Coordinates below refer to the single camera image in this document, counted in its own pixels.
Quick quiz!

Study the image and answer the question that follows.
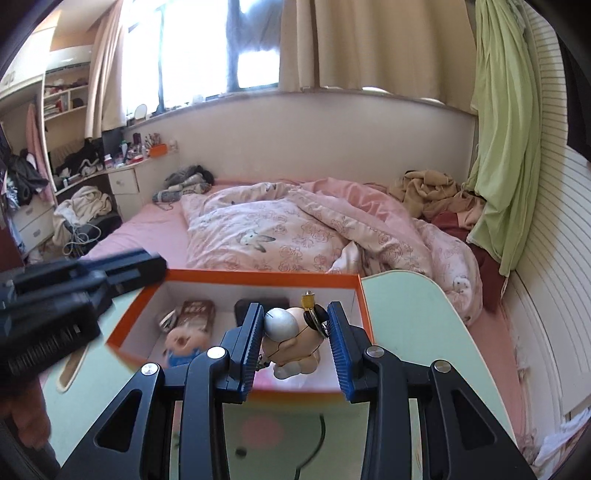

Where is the orange gradient cardboard box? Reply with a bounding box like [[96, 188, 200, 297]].
[[106, 269, 373, 409]]

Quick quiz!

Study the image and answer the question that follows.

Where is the white clothes heap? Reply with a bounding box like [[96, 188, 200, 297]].
[[52, 186, 112, 247]]

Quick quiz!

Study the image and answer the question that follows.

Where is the person left hand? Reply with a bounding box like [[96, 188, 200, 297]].
[[1, 379, 51, 450]]

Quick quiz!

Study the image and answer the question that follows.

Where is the wall bookshelf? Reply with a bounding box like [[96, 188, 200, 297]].
[[41, 64, 91, 153]]

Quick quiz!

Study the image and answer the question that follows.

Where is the beige curtain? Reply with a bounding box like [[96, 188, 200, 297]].
[[280, 0, 476, 113]]

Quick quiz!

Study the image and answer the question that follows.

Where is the tan crumpled clothes pile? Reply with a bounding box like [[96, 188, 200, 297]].
[[388, 170, 486, 221]]

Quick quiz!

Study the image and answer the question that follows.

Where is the brown capybara plush keychain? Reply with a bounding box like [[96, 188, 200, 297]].
[[164, 326, 211, 367]]

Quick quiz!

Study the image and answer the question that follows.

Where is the green hanging cloth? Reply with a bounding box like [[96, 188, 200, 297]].
[[465, 1, 542, 277]]

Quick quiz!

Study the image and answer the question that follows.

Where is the white slatted wardrobe door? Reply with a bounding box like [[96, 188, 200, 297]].
[[500, 8, 591, 416]]

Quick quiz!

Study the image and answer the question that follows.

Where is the brown cosmetic carton box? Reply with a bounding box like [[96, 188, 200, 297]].
[[176, 300, 216, 334]]

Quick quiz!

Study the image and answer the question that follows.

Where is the orange desk organizer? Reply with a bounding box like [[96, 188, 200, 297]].
[[149, 143, 168, 158]]

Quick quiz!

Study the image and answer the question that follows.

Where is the grey clothes pile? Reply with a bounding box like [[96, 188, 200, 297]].
[[152, 165, 215, 204]]

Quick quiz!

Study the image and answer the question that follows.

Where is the pink floral duvet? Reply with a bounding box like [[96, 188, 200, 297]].
[[180, 178, 483, 323]]

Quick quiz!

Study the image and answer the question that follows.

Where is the beige doll figure keychain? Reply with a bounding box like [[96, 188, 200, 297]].
[[257, 291, 329, 380]]

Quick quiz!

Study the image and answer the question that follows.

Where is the pink bed sheet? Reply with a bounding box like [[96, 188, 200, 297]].
[[83, 200, 188, 269]]

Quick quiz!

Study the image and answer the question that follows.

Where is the white drawer desk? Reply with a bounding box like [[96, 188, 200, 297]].
[[56, 153, 180, 222]]

